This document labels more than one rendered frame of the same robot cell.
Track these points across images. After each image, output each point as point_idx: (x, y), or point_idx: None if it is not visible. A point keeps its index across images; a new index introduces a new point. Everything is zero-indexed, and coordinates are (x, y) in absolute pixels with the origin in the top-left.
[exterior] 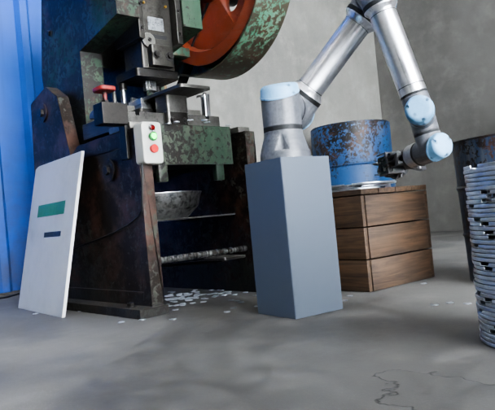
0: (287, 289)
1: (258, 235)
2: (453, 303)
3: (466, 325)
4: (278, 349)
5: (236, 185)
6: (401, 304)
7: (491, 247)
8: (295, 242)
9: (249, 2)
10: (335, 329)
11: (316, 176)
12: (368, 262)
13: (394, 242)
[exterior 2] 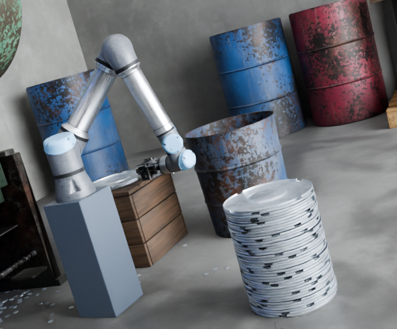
0: (104, 297)
1: (68, 260)
2: (217, 269)
3: (237, 296)
4: None
5: (14, 201)
6: (183, 279)
7: (251, 260)
8: (103, 262)
9: None
10: (153, 322)
11: (105, 205)
12: (145, 245)
13: (158, 221)
